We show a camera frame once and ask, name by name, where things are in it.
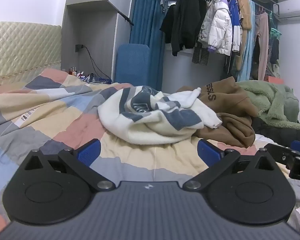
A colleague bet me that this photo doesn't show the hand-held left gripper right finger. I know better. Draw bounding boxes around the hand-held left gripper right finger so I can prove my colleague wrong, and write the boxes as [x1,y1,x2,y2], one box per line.
[183,139,278,191]

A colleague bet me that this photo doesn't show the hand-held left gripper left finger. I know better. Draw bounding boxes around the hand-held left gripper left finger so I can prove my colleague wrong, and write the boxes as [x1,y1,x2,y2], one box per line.
[24,139,117,191]

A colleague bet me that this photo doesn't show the white blue-striped sweater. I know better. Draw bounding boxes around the white blue-striped sweater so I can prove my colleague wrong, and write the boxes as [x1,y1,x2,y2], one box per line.
[97,85,223,145]

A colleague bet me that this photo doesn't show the green clothes hangers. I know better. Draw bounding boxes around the green clothes hangers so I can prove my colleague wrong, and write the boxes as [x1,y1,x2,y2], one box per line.
[270,12,282,38]

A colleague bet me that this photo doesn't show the black garment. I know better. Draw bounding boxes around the black garment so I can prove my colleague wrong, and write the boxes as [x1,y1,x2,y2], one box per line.
[250,117,300,148]

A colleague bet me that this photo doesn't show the patchwork quilt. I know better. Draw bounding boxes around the patchwork quilt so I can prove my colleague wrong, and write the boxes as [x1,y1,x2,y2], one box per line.
[0,67,300,233]

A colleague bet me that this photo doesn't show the brown hoodie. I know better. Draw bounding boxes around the brown hoodie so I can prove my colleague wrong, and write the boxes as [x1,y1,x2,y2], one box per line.
[176,76,259,148]

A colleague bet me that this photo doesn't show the green fleece jacket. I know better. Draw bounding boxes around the green fleece jacket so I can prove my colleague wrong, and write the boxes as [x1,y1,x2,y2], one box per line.
[236,80,300,130]

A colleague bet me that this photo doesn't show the orange box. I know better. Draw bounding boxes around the orange box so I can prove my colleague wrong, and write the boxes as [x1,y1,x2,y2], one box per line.
[263,75,285,85]

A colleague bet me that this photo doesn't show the cluster of small bottles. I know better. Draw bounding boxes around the cluster of small bottles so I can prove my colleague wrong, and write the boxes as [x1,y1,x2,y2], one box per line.
[67,66,87,80]

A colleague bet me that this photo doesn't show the striped hanging garment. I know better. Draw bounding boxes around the striped hanging garment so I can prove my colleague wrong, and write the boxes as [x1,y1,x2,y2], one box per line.
[192,44,209,65]

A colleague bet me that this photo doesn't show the blue padded board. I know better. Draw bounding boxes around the blue padded board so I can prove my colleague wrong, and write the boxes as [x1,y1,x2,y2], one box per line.
[115,43,150,85]

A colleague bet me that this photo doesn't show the dark hanging garment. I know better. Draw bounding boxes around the dark hanging garment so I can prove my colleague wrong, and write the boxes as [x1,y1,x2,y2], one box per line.
[268,36,280,65]

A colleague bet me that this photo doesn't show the light blue hanging garment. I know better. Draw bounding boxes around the light blue hanging garment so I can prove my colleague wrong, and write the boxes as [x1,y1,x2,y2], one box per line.
[237,0,256,82]

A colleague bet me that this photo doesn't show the grey cabinet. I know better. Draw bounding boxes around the grey cabinet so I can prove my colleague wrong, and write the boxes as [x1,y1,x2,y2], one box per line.
[61,0,137,84]

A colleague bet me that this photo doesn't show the pink hanging pants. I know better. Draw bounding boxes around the pink hanging pants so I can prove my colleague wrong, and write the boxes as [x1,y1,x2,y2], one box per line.
[255,11,270,80]

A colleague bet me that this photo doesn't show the beige quilted headboard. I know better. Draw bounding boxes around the beige quilted headboard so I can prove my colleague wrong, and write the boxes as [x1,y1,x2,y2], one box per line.
[0,21,63,88]

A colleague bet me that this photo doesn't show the white puffer jacket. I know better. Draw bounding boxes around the white puffer jacket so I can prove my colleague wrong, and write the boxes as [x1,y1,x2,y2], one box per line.
[197,0,234,55]

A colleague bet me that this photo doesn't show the blue hanging shirt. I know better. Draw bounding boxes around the blue hanging shirt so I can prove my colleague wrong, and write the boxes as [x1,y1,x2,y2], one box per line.
[228,0,243,53]

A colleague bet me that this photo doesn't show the white air conditioner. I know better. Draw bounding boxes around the white air conditioner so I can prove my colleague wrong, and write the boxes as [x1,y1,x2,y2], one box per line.
[275,0,300,20]

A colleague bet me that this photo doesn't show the tan hanging coat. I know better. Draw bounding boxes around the tan hanging coat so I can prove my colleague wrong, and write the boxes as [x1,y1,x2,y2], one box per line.
[235,0,253,70]

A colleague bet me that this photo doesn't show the blue curtain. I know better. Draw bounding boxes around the blue curtain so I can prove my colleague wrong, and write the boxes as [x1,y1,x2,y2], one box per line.
[129,0,176,53]

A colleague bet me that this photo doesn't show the black charger cable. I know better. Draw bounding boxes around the black charger cable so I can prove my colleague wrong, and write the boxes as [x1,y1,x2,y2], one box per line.
[82,45,113,80]

